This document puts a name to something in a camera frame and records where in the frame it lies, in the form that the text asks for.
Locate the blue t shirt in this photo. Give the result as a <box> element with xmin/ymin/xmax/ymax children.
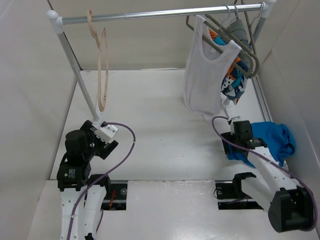
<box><xmin>226</xmin><ymin>121</ymin><xmax>297</xmax><ymax>168</ymax></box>

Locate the beige wooden hanger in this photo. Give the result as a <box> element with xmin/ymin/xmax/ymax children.
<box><xmin>86</xmin><ymin>9</ymin><xmax>109</xmax><ymax>113</ymax></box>

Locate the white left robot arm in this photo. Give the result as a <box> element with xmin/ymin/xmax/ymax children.
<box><xmin>56</xmin><ymin>120</ymin><xmax>118</xmax><ymax>240</ymax></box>

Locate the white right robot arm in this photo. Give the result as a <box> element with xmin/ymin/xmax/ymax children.
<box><xmin>221</xmin><ymin>117</ymin><xmax>318</xmax><ymax>233</ymax></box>

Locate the grey hanger with tank top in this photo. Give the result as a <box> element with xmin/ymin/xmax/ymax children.
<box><xmin>185</xmin><ymin>4</ymin><xmax>260</xmax><ymax>78</ymax></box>

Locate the grey hanger with patterned garment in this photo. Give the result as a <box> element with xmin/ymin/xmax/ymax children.
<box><xmin>205</xmin><ymin>4</ymin><xmax>260</xmax><ymax>78</ymax></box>

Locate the grey rear hanger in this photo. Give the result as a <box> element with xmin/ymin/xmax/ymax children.
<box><xmin>244</xmin><ymin>1</ymin><xmax>264</xmax><ymax>55</ymax></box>

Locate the colourful patterned garment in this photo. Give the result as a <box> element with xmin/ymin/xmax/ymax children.
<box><xmin>209</xmin><ymin>29</ymin><xmax>249</xmax><ymax>105</ymax></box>

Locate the white tank top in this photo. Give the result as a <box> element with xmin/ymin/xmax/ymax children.
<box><xmin>183</xmin><ymin>15</ymin><xmax>241</xmax><ymax>122</ymax></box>

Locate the grey garment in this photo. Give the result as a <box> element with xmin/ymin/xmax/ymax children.
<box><xmin>229</xmin><ymin>19</ymin><xmax>249</xmax><ymax>48</ymax></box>

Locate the silver clothes rack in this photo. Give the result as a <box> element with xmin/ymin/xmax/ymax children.
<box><xmin>46</xmin><ymin>0</ymin><xmax>276</xmax><ymax>123</ymax></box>

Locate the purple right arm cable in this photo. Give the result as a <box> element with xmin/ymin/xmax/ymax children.
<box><xmin>211</xmin><ymin>115</ymin><xmax>318</xmax><ymax>231</ymax></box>

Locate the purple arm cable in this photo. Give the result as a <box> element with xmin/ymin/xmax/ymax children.
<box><xmin>65</xmin><ymin>121</ymin><xmax>137</xmax><ymax>240</ymax></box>
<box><xmin>211</xmin><ymin>115</ymin><xmax>318</xmax><ymax>231</ymax></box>

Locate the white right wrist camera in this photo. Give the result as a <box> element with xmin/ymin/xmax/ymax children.
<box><xmin>228</xmin><ymin>116</ymin><xmax>242</xmax><ymax>135</ymax></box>

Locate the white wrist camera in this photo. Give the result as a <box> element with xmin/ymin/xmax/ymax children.
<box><xmin>94</xmin><ymin>124</ymin><xmax>119</xmax><ymax>143</ymax></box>
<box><xmin>228</xmin><ymin>116</ymin><xmax>242</xmax><ymax>135</ymax></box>

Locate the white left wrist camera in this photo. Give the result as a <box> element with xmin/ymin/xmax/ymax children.
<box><xmin>94</xmin><ymin>124</ymin><xmax>119</xmax><ymax>143</ymax></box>

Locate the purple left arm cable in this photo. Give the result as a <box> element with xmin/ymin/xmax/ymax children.
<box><xmin>65</xmin><ymin>121</ymin><xmax>137</xmax><ymax>240</ymax></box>

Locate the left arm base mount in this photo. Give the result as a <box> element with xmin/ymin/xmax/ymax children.
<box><xmin>101</xmin><ymin>181</ymin><xmax>128</xmax><ymax>211</ymax></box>

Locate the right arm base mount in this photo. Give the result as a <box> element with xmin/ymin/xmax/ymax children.
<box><xmin>213</xmin><ymin>180</ymin><xmax>263</xmax><ymax>211</ymax></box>

